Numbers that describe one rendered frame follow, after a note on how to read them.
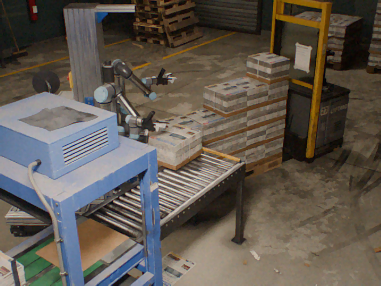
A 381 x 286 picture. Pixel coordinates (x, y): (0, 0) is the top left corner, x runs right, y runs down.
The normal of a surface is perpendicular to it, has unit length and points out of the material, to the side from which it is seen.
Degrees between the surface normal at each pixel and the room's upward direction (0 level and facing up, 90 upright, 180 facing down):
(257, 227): 0
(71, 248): 90
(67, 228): 90
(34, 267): 0
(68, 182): 0
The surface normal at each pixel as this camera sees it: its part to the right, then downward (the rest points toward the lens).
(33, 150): -0.60, 0.36
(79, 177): -0.01, -0.90
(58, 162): 0.80, 0.26
